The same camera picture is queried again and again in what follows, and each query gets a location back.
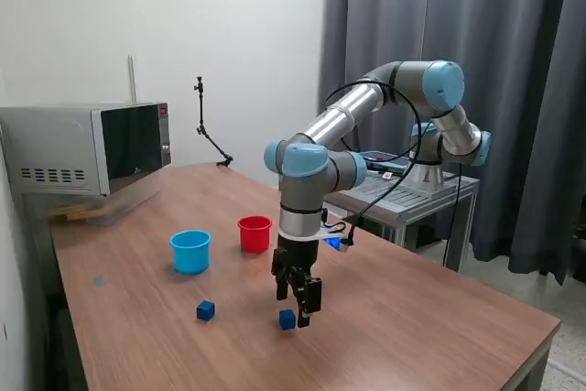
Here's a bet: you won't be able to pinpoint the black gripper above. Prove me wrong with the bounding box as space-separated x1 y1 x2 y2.
271 237 324 330

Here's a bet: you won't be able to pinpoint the red plastic cup bin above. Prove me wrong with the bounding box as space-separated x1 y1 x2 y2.
236 215 273 254

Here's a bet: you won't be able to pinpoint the blue plastic cup bin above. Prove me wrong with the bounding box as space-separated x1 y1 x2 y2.
168 229 213 276

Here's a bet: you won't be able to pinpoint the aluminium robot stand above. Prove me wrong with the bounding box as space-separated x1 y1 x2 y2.
320 166 481 273

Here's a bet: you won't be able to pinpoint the teach pendant tablet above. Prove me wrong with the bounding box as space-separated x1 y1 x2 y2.
361 149 409 171

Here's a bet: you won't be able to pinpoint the clear plastic container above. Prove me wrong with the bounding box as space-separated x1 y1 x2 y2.
45 175 161 227

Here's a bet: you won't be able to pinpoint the wooden blocks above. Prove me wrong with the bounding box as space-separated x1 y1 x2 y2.
48 204 109 223

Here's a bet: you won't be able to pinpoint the grey table leg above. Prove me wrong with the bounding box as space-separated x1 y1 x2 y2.
512 340 553 391

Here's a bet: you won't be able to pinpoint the silver microwave oven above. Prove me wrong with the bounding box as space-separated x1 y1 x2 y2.
0 101 173 199

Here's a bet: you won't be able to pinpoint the dark grey curtain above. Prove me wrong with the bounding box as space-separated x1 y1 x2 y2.
318 0 586 287

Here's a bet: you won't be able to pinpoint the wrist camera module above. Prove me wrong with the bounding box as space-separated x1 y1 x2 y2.
319 221 353 255

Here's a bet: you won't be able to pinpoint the black power cable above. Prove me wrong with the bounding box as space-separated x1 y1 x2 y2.
439 164 463 268

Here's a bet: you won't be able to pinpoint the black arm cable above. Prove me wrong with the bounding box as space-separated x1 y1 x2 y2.
324 81 425 245

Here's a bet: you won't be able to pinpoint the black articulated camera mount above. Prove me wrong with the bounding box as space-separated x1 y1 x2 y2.
191 74 234 168

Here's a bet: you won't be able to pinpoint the white wall pipe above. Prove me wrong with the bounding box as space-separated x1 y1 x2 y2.
127 55 137 103

